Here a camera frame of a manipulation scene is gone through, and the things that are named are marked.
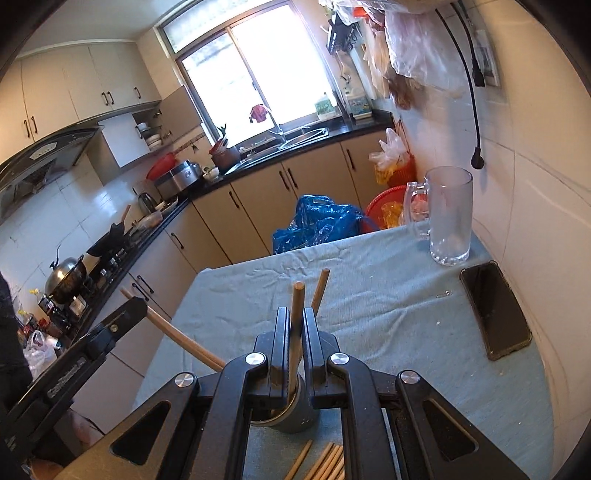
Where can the black range hood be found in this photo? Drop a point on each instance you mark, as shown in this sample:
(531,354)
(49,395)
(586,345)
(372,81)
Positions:
(41,157)

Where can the silver rice cooker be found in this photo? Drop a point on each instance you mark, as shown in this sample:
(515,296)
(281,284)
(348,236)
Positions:
(178,177)

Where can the stacked white dishes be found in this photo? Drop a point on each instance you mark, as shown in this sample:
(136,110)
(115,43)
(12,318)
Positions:
(150,137)

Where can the person's dark clothing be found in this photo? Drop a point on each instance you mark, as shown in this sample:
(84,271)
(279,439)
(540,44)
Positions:
(11,332)

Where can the red plastic basin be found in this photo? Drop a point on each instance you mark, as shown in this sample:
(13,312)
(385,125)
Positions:
(161,165)

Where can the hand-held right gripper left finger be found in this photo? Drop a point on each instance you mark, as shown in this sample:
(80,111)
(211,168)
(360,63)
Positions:
(280,360)

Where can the wooden chopstick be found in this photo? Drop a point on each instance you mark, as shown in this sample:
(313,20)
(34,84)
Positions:
(298,304)
(184,338)
(337,466)
(182,346)
(330,461)
(341,474)
(319,460)
(299,460)
(320,290)

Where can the person's left hand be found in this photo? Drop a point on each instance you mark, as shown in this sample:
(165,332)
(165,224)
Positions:
(83,431)

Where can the red cloth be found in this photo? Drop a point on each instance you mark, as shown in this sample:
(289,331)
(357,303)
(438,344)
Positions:
(259,114)

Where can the orange plastic basket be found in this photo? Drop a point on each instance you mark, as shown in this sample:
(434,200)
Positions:
(404,173)

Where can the green label detergent bottle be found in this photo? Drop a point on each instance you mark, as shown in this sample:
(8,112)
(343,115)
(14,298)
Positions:
(324,108)

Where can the black wall rack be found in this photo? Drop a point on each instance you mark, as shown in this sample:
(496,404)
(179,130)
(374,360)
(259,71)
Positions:
(341,34)

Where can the steel kitchen sink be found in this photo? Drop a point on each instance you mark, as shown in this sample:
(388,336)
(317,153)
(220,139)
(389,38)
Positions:
(302,136)

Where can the sliding kitchen window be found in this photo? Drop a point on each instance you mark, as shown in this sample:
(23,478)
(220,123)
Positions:
(240,69)

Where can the white wall socket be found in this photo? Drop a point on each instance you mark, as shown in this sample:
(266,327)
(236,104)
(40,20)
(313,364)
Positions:
(491,64)

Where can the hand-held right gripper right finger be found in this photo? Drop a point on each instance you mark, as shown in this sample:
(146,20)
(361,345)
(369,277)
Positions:
(316,364)

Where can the steel pot with lid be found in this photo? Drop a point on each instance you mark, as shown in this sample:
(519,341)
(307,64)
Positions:
(64,279)

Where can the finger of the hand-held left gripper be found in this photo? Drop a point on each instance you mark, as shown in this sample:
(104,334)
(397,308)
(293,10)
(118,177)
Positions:
(115,330)

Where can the steel faucet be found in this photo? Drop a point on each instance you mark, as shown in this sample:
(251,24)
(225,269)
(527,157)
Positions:
(277,127)

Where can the grey chopstick holder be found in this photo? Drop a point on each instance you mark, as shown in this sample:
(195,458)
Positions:
(300,415)

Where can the black wok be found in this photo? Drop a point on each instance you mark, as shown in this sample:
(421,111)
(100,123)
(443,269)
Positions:
(108,237)

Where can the blue plastic bag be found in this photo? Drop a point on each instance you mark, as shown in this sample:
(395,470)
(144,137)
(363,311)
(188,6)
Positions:
(318,224)

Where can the pale hanging plastic bag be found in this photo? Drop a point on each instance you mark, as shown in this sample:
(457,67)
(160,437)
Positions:
(376,64)

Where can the grey dish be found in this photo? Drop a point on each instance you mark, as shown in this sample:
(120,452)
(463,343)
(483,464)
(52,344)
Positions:
(167,205)

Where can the brown dried food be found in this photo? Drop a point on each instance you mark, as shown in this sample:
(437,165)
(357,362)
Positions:
(404,92)

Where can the small steel cup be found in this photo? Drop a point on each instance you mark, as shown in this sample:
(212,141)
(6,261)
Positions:
(78,307)

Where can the black gas stove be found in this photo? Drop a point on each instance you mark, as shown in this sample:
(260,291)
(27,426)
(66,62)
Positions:
(115,265)

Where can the brown clay pot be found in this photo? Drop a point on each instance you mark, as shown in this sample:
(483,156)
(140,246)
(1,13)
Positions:
(226,159)

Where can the glass beer mug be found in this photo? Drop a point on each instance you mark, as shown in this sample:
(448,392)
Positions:
(450,217)

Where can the open dish cabinet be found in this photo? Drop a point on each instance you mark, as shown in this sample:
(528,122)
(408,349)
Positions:
(122,138)

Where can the grey table cloth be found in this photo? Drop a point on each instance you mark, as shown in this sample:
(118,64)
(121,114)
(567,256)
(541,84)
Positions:
(392,314)

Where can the clear hanging plastic bag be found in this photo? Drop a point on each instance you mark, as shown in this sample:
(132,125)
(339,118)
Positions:
(415,46)

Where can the white jug with label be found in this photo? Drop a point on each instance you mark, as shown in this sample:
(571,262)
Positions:
(358,104)

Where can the white plastic bag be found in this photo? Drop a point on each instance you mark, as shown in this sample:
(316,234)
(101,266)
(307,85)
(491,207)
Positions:
(388,150)
(37,353)

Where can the red plastic basket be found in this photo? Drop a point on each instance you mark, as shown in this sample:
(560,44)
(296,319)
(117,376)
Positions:
(376,205)

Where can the cream base cabinets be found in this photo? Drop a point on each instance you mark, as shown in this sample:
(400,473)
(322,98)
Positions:
(258,203)

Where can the seasoning bottles cluster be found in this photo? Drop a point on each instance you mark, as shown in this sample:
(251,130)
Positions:
(44,318)

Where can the black smartphone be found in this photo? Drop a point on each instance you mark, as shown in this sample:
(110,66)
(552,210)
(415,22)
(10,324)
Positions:
(494,309)

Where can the dark kettle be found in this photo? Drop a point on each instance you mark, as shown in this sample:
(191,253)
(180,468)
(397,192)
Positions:
(147,203)

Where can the clear plastic food container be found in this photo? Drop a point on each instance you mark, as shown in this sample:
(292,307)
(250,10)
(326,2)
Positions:
(151,219)

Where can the cream wall cabinets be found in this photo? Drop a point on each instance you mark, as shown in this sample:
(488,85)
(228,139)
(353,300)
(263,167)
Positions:
(69,87)

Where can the yellow plastic bag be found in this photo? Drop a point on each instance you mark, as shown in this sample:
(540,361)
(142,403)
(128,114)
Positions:
(393,213)

